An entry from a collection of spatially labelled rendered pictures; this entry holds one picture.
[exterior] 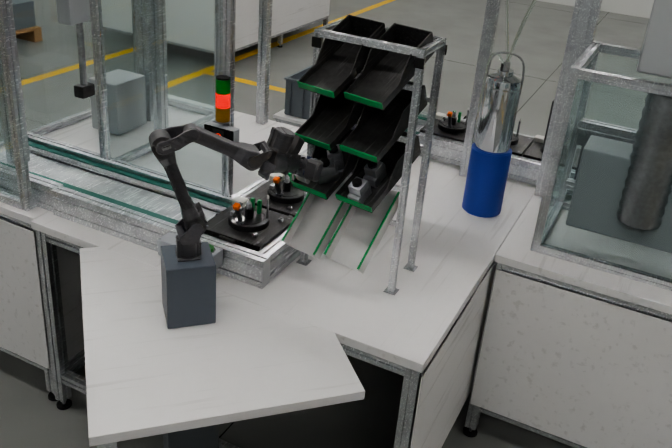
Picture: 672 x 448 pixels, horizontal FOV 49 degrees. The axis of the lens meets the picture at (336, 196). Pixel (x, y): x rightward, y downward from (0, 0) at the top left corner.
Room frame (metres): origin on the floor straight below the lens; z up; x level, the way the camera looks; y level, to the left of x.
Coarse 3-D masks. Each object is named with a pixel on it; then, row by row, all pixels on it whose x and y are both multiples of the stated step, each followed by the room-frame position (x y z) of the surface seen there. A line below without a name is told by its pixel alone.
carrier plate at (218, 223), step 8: (232, 208) 2.32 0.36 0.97; (256, 208) 2.34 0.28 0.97; (264, 208) 2.34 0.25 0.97; (216, 216) 2.25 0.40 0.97; (224, 216) 2.26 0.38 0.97; (272, 216) 2.29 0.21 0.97; (280, 216) 2.29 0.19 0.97; (288, 216) 2.30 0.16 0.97; (208, 224) 2.19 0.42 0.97; (216, 224) 2.19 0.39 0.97; (224, 224) 2.20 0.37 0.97; (272, 224) 2.23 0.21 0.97; (280, 224) 2.23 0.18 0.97; (288, 224) 2.24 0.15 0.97; (208, 232) 2.15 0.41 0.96; (216, 232) 2.14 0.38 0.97; (224, 232) 2.14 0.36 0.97; (232, 232) 2.15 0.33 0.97; (240, 232) 2.15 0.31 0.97; (248, 232) 2.16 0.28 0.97; (256, 232) 2.16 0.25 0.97; (264, 232) 2.17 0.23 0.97; (272, 232) 2.17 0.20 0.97; (280, 232) 2.19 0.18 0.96; (240, 240) 2.10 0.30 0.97; (248, 240) 2.11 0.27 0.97; (256, 240) 2.11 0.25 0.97; (264, 240) 2.11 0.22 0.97; (256, 248) 2.08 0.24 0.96
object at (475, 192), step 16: (480, 160) 2.65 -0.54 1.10; (496, 160) 2.63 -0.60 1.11; (480, 176) 2.64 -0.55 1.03; (496, 176) 2.63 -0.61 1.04; (464, 192) 2.70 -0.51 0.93; (480, 192) 2.63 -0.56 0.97; (496, 192) 2.64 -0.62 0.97; (464, 208) 2.68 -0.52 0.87; (480, 208) 2.63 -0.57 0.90; (496, 208) 2.64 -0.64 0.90
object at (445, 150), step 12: (420, 120) 3.49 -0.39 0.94; (420, 132) 3.26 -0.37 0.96; (516, 132) 3.37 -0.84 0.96; (432, 144) 3.19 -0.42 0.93; (444, 144) 3.17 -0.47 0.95; (456, 144) 3.14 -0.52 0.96; (432, 156) 3.19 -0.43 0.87; (444, 156) 3.17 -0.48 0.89; (456, 156) 3.14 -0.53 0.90; (516, 156) 3.06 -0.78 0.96; (516, 168) 3.03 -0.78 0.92; (528, 168) 3.00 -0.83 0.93; (516, 180) 3.02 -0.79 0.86; (528, 180) 3.00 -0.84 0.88
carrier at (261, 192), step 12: (288, 180) 2.45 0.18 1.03; (252, 192) 2.46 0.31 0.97; (264, 192) 2.47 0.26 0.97; (276, 192) 2.44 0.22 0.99; (288, 192) 2.44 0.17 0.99; (300, 192) 2.46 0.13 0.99; (264, 204) 2.37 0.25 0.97; (276, 204) 2.38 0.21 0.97; (288, 204) 2.39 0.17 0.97; (300, 204) 2.40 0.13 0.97
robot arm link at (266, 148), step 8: (272, 128) 1.92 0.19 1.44; (280, 128) 1.95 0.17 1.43; (272, 136) 1.91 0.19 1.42; (280, 136) 1.91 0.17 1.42; (288, 136) 1.91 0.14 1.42; (256, 144) 1.94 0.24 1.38; (264, 144) 1.93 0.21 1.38; (272, 144) 1.91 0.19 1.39; (280, 144) 1.90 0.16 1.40; (288, 144) 1.91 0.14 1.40; (264, 152) 1.88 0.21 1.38; (280, 152) 1.90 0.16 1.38; (248, 160) 1.86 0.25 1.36; (256, 160) 1.87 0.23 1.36; (264, 160) 1.88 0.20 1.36
